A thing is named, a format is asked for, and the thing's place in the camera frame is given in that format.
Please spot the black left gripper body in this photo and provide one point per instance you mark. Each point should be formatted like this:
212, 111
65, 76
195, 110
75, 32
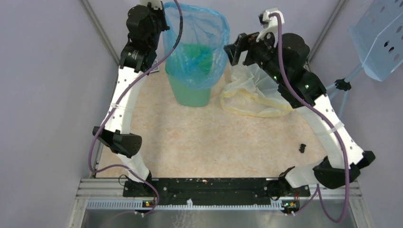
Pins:
158, 20

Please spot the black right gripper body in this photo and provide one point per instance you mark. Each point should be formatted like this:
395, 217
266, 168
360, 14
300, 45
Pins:
260, 53

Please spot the blue plastic trash bag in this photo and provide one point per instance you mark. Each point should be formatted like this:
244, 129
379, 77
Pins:
198, 35

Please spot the clear yellow-edged plastic bag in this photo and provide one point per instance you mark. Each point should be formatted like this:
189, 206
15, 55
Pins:
252, 92

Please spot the green plastic trash bin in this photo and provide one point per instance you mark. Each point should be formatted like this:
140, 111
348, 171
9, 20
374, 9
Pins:
192, 94

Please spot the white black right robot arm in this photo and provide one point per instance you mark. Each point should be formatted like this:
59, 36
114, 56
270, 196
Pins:
284, 61

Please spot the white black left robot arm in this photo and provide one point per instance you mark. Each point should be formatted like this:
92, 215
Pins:
136, 59

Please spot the blue playing card box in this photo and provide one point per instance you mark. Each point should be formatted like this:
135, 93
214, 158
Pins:
156, 69

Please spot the light blue tripod stand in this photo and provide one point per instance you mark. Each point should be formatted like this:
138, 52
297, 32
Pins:
343, 85

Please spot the small black plastic part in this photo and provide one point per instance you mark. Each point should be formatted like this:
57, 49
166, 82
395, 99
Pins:
302, 148

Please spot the perforated light blue panel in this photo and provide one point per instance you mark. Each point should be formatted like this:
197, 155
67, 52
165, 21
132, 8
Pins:
378, 38

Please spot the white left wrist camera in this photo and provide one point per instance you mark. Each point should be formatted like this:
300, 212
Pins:
154, 4

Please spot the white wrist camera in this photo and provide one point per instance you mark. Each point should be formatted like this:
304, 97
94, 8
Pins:
154, 4
269, 23

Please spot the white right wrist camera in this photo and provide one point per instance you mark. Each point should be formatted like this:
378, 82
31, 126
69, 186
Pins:
269, 23

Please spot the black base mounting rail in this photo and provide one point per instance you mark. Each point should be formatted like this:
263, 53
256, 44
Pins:
214, 191

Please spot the white cable duct strip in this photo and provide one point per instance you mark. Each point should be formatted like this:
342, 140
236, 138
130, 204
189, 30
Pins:
135, 204

